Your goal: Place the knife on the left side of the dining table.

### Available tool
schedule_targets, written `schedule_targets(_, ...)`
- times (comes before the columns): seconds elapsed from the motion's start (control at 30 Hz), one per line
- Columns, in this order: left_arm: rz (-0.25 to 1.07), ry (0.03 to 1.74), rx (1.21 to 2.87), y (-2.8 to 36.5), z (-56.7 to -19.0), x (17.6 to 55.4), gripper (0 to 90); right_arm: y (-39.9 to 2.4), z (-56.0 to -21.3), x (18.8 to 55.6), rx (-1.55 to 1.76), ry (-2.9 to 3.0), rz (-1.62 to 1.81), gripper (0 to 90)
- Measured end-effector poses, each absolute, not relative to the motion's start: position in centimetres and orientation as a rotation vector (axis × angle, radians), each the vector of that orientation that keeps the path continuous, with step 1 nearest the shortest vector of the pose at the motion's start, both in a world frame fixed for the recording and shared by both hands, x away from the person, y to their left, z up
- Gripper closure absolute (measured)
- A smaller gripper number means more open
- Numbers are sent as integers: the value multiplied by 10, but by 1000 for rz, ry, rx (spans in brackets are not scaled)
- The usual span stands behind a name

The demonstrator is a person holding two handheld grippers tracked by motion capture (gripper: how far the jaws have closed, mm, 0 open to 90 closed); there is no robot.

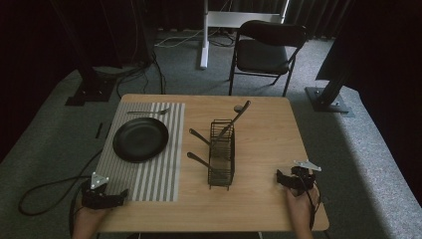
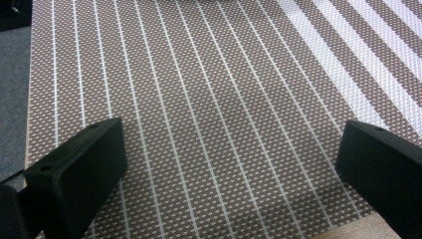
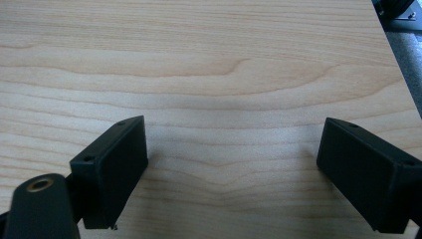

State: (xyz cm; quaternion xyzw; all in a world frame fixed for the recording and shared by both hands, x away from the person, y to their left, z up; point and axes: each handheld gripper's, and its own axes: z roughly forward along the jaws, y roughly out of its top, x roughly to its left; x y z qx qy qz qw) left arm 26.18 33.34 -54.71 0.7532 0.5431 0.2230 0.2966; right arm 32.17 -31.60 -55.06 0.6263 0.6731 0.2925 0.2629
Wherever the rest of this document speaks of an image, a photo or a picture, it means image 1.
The person's left hand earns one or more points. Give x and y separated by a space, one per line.
87 222

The black folding chair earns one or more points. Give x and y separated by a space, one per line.
262 56

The metal spoon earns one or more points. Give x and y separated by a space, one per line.
238 108

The white desk frame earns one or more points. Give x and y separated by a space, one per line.
232 19

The grey striped placemat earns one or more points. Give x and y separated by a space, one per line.
156 181

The person's right hand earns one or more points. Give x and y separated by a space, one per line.
300 212

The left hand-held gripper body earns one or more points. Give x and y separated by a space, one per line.
96 199

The black round plate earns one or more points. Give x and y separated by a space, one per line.
139 140

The metal fork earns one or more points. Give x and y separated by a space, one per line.
146 112

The black metal stand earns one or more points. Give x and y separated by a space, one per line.
91 89
328 99

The black floor strip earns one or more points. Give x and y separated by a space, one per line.
108 130
99 130

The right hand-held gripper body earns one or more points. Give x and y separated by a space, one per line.
303 179

